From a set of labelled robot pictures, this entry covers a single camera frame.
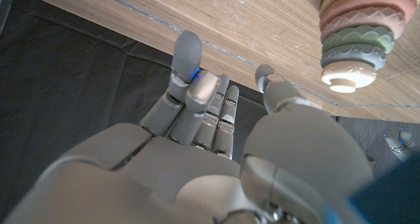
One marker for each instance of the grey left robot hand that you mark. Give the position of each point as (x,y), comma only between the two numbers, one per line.
(398,142)

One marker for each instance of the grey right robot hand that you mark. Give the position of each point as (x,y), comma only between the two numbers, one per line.
(164,171)

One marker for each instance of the small cream toy disk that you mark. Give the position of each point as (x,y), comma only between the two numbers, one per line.
(348,74)

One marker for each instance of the grey toy disk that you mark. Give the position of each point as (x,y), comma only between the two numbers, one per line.
(354,54)

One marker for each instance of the green toy disk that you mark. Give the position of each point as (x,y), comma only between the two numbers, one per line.
(357,36)

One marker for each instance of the dusty pink toy disk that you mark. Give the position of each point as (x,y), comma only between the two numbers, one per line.
(361,20)

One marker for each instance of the coral red toy disk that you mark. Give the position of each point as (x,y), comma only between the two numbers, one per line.
(367,4)

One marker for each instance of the blue wrist connector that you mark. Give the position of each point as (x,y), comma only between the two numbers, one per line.
(390,197)

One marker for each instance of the black backdrop cloth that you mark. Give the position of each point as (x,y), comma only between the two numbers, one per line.
(65,86)

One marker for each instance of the grey tape outline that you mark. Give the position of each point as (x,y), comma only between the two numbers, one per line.
(229,54)

